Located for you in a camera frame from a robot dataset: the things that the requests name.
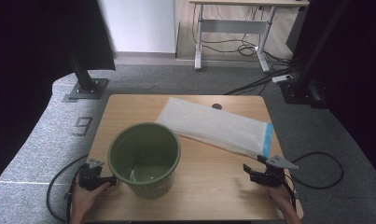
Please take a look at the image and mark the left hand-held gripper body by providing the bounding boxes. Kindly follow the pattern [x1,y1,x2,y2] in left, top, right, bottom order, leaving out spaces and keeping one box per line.
[78,158,110,191]

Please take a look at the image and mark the black curtain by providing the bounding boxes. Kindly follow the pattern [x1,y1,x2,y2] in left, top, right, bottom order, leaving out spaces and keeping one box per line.
[0,0,117,188]
[286,0,376,181]

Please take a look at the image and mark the white power strip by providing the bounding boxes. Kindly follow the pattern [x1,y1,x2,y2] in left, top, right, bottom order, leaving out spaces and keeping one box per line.
[272,74,294,84]

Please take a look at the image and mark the person's right hand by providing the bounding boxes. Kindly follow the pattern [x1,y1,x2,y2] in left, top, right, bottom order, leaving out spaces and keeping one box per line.
[268,183,297,213]

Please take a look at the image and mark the green plastic bin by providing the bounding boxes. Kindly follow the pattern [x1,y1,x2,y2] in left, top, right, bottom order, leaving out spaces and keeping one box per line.
[106,121,182,200]

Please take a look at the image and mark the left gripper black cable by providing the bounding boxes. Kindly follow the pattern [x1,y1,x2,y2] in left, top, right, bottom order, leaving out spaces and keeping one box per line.
[65,167,84,223]

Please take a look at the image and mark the black metal stand dark base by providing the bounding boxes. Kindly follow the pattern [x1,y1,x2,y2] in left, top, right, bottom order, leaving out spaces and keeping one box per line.
[278,0,352,108]

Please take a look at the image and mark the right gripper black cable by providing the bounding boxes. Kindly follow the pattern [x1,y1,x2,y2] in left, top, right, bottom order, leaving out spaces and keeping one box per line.
[280,174,298,210]

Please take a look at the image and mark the white desk with metal frame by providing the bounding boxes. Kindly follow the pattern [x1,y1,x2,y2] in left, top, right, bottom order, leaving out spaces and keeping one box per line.
[188,0,311,74]

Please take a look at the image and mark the tangled black floor cables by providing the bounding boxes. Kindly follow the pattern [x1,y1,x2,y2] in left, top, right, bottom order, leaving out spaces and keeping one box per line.
[191,4,301,96]

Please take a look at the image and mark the white trash bag blue band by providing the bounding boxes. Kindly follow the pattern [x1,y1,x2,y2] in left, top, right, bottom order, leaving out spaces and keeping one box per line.
[156,96,274,161]

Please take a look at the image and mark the looped black floor cable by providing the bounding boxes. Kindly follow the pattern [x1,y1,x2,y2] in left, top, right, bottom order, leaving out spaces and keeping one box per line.
[289,151,344,190]

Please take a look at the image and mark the black metal stand square base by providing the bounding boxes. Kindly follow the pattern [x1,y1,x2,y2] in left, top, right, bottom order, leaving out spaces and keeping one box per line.
[67,52,110,101]

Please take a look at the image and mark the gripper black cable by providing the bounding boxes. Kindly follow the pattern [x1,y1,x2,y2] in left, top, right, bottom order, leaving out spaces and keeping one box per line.
[280,174,298,210]
[65,167,84,223]

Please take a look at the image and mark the person's left hand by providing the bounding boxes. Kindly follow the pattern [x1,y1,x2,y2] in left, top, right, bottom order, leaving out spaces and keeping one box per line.
[71,182,112,220]

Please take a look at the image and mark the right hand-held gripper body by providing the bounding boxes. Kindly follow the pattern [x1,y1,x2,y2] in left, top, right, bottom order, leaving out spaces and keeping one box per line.
[250,154,300,188]

